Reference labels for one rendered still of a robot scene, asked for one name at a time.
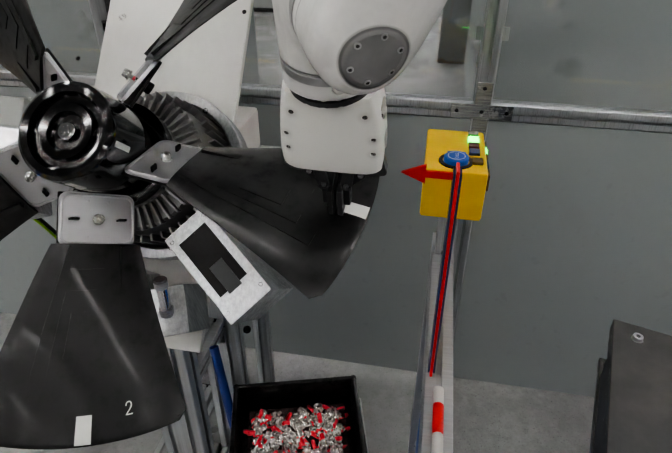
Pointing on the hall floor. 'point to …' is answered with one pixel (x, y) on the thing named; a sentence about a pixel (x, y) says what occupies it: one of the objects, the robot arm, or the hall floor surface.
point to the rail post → (418, 384)
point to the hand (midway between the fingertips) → (337, 193)
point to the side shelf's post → (264, 348)
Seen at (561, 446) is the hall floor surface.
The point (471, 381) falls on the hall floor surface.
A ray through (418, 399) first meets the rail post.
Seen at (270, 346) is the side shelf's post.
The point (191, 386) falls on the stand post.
